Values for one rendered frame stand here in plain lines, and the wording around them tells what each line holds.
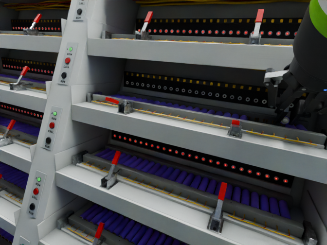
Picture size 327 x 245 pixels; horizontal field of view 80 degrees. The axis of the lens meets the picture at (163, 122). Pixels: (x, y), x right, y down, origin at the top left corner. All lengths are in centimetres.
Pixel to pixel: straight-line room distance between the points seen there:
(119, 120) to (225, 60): 28
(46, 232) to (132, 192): 29
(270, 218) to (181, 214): 18
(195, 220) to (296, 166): 22
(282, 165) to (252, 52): 22
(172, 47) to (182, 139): 21
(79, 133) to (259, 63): 50
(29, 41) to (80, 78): 26
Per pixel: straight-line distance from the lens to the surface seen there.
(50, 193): 64
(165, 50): 49
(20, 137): 86
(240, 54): 45
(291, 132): 46
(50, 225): 70
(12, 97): 81
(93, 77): 64
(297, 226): 50
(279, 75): 34
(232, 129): 44
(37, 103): 71
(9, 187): 90
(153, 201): 48
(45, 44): 76
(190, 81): 60
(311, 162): 42
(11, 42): 90
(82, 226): 67
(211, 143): 41
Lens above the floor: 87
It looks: 2 degrees up
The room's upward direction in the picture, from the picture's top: 13 degrees clockwise
